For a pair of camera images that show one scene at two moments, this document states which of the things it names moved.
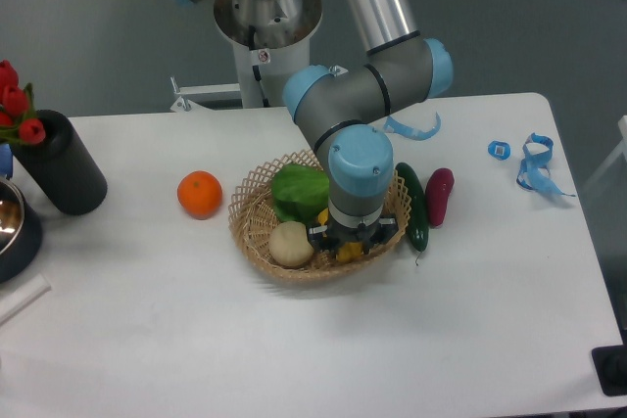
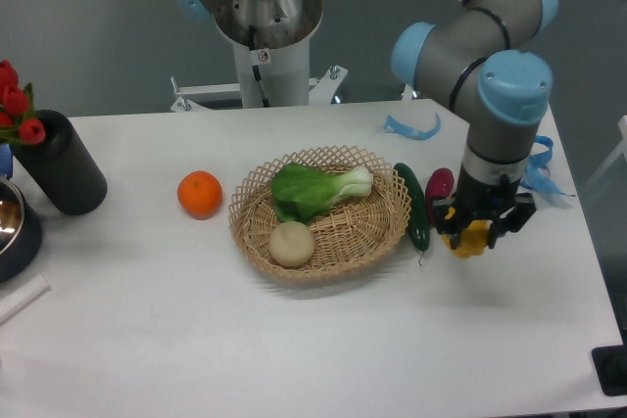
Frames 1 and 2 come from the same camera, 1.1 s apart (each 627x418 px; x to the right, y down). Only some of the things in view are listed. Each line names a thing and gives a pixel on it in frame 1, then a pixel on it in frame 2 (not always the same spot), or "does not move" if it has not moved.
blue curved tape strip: [393, 125] does not move
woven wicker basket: [254, 219] does not move
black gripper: [382, 230] -> [476, 200]
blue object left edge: [6, 161] does not move
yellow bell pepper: [346, 252] -> [472, 241]
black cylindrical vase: [61, 166] does not move
